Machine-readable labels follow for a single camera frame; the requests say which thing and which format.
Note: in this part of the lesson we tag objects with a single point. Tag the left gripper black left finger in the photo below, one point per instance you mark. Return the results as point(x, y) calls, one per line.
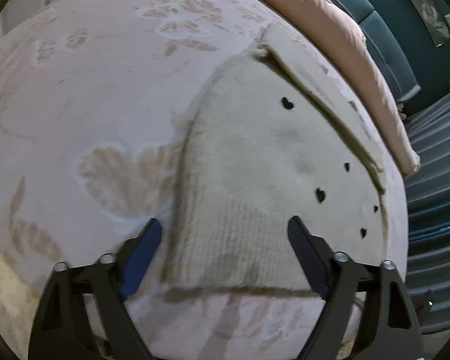
point(61, 327)

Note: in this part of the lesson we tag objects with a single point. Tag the beige knit sweater black hearts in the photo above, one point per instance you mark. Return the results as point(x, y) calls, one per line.
point(273, 138)

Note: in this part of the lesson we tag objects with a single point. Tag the teal striped curtain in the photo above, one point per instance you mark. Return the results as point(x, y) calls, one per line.
point(428, 205)

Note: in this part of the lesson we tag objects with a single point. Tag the pink butterfly pattern bedspread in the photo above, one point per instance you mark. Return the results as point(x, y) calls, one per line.
point(97, 98)

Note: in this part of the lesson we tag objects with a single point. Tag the pink folded duvet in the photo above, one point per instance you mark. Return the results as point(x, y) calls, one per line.
point(342, 40)

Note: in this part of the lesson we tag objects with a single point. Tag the teal upholstered headboard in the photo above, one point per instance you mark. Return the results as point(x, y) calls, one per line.
point(384, 48)

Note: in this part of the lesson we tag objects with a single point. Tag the framed wall picture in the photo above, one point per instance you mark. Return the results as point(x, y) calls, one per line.
point(427, 7)

